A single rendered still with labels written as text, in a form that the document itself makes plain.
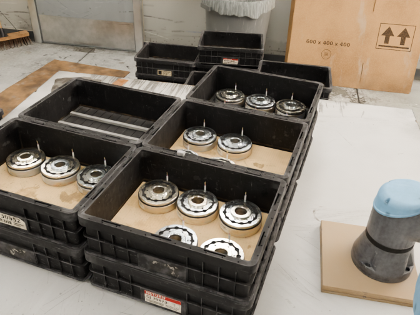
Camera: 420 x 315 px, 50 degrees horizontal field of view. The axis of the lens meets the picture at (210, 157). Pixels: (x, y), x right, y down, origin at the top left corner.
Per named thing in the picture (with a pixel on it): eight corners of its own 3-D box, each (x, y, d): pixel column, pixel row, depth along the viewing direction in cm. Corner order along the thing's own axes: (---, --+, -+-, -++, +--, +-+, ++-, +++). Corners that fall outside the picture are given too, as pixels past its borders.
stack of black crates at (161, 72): (203, 92, 323) (204, 47, 304) (194, 112, 298) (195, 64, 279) (149, 87, 328) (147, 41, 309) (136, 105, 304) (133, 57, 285)
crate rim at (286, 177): (308, 129, 133) (309, 122, 132) (287, 187, 110) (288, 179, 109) (183, 104, 144) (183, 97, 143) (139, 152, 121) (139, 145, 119)
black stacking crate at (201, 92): (317, 113, 162) (323, 84, 156) (302, 155, 139) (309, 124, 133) (214, 94, 173) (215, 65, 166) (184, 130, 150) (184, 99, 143)
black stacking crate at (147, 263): (281, 217, 115) (287, 182, 109) (249, 308, 92) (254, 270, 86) (142, 181, 126) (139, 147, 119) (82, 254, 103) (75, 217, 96)
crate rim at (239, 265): (287, 187, 110) (288, 180, 109) (254, 277, 87) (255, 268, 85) (139, 152, 121) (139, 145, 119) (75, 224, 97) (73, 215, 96)
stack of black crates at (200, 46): (260, 97, 319) (267, 34, 293) (255, 120, 292) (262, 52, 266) (202, 90, 325) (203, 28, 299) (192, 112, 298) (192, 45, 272)
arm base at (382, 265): (404, 241, 121) (414, 214, 115) (419, 286, 109) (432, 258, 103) (347, 235, 122) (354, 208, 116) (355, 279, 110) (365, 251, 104)
